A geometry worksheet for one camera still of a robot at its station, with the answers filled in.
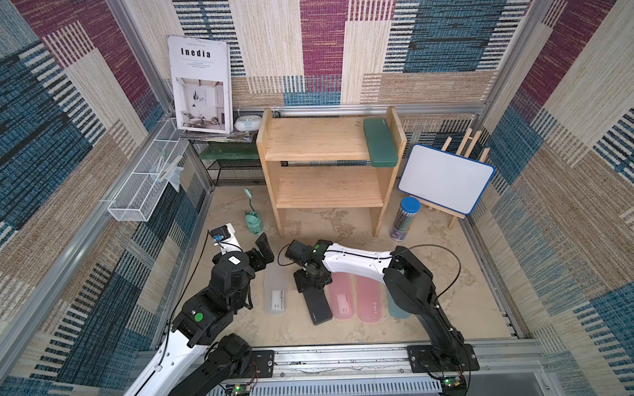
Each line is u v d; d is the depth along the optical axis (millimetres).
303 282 794
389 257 541
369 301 836
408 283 525
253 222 984
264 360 743
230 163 1150
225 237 553
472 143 877
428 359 738
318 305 833
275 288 874
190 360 442
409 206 865
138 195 897
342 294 854
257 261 595
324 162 1162
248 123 852
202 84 777
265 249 606
